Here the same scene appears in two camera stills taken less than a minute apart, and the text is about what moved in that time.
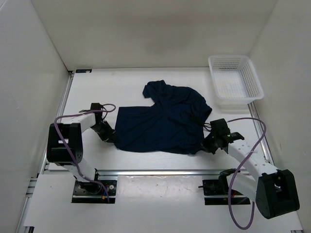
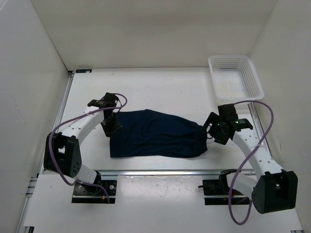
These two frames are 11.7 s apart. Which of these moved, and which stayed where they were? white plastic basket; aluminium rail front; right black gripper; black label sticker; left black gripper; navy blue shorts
Moved: right black gripper; navy blue shorts; left black gripper
Stayed: aluminium rail front; black label sticker; white plastic basket
